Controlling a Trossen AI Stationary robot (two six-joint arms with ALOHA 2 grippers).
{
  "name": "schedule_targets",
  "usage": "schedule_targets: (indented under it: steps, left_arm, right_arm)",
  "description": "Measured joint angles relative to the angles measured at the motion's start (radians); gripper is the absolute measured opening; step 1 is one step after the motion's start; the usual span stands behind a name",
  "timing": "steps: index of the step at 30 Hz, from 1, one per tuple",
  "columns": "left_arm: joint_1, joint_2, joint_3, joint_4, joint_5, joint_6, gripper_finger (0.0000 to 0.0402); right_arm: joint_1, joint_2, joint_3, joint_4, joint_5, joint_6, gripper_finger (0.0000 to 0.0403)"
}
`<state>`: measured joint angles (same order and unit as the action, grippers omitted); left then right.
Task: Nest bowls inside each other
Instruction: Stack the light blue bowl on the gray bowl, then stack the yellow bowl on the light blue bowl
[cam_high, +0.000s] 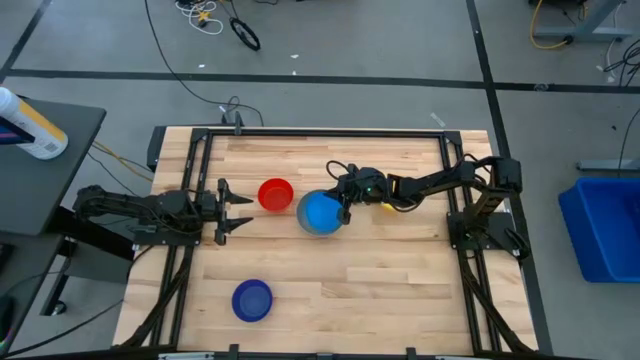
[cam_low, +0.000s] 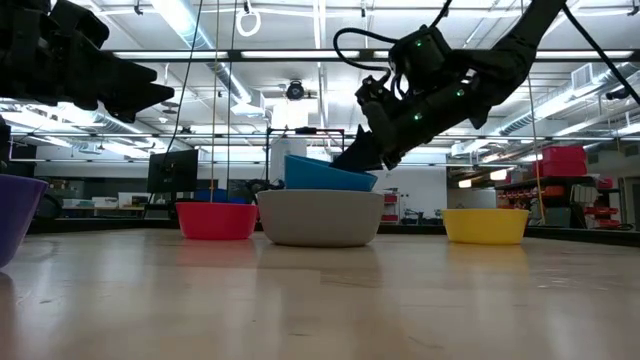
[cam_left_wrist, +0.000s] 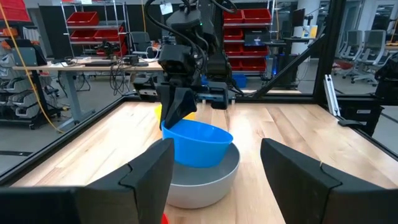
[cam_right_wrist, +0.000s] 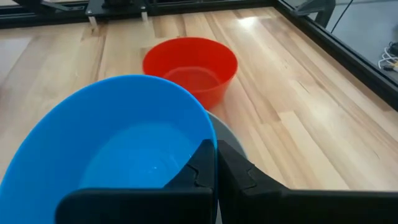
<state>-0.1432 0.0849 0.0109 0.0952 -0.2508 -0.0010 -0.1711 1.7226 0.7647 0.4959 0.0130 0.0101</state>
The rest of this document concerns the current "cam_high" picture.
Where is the dark grey side table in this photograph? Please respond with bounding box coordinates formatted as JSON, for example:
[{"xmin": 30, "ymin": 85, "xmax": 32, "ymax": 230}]
[{"xmin": 0, "ymin": 97, "xmax": 108, "ymax": 237}]

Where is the blue plastic bin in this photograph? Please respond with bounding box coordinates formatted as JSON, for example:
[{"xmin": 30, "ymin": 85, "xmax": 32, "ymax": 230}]
[{"xmin": 558, "ymin": 177, "xmax": 640, "ymax": 284}]

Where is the black cable bundle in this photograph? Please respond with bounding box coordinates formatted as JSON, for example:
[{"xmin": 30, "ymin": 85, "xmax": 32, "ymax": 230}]
[{"xmin": 602, "ymin": 38, "xmax": 640, "ymax": 87}]

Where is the white cable bundle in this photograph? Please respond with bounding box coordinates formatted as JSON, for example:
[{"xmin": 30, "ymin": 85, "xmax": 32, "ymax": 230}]
[{"xmin": 174, "ymin": 0, "xmax": 225, "ymax": 36}]

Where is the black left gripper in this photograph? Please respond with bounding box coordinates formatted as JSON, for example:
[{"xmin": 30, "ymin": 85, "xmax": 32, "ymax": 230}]
[{"xmin": 198, "ymin": 177, "xmax": 255, "ymax": 247}]

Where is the grey desk base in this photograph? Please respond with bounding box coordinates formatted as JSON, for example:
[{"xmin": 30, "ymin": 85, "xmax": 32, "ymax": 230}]
[{"xmin": 532, "ymin": 0, "xmax": 635, "ymax": 44}]

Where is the thin black cable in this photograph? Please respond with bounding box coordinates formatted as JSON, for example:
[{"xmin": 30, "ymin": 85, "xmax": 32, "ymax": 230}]
[{"xmin": 617, "ymin": 107, "xmax": 640, "ymax": 176}]

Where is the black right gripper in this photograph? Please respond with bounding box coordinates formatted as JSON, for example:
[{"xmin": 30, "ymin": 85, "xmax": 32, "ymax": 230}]
[{"xmin": 327, "ymin": 167, "xmax": 390, "ymax": 225}]

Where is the grey floor bar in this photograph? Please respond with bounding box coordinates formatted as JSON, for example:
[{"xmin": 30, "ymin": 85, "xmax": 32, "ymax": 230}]
[{"xmin": 575, "ymin": 158, "xmax": 640, "ymax": 173}]

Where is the thin yellow cable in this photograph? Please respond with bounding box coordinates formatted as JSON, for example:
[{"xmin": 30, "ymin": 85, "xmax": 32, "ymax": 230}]
[{"xmin": 91, "ymin": 140, "xmax": 154, "ymax": 183}]

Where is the long black floor cable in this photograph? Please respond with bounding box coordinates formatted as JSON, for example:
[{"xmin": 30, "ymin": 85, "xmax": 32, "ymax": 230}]
[{"xmin": 143, "ymin": 0, "xmax": 265, "ymax": 127}]

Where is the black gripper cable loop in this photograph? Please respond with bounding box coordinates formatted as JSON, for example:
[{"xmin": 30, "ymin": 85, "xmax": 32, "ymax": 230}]
[{"xmin": 325, "ymin": 159, "xmax": 359, "ymax": 184}]

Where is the light blue plastic bowl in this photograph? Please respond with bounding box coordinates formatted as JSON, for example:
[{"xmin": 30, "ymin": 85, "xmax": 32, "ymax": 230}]
[{"xmin": 304, "ymin": 191, "xmax": 345, "ymax": 234}]

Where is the white bottle with yellow label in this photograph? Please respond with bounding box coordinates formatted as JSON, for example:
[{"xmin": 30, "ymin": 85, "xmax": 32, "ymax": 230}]
[{"xmin": 0, "ymin": 87, "xmax": 69, "ymax": 161}]

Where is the red plastic bowl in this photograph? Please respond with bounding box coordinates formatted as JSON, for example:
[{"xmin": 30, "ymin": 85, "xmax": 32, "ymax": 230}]
[{"xmin": 257, "ymin": 177, "xmax": 295, "ymax": 213}]

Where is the black aluminium table frame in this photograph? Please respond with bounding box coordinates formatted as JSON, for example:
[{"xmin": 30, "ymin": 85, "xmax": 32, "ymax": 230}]
[{"xmin": 147, "ymin": 124, "xmax": 539, "ymax": 357}]

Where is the black ring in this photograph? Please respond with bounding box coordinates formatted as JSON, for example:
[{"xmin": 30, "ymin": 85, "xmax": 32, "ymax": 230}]
[{"xmin": 229, "ymin": 17, "xmax": 262, "ymax": 52}]

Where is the yellow floor cable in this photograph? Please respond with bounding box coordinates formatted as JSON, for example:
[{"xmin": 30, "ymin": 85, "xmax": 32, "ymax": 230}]
[{"xmin": 529, "ymin": 0, "xmax": 571, "ymax": 51}]

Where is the black side table base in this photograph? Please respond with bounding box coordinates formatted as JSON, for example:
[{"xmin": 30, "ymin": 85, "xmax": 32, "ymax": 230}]
[{"xmin": 39, "ymin": 204, "xmax": 136, "ymax": 317}]

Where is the table edge clamp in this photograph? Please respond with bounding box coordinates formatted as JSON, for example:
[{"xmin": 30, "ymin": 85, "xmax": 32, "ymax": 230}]
[{"xmin": 221, "ymin": 97, "xmax": 246, "ymax": 137}]

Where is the dark blue plastic bowl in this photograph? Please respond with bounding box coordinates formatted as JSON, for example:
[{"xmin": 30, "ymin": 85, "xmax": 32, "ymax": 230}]
[{"xmin": 231, "ymin": 278, "xmax": 274, "ymax": 324}]

